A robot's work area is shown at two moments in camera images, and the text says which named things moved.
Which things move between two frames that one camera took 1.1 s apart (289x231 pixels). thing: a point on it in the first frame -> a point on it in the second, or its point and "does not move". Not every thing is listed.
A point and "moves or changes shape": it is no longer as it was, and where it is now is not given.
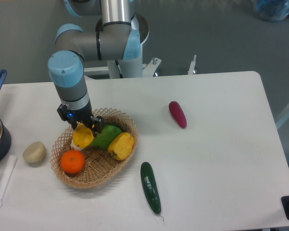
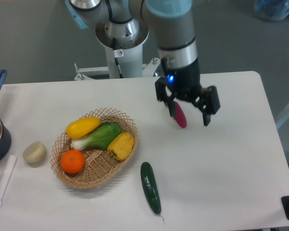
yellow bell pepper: (121, 146) does not move
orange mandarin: (72, 160) does not move
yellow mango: (82, 135) moves or changes shape
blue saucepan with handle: (0, 135) does not move
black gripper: (83, 115) -> (185, 82)
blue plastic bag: (273, 10) does not move
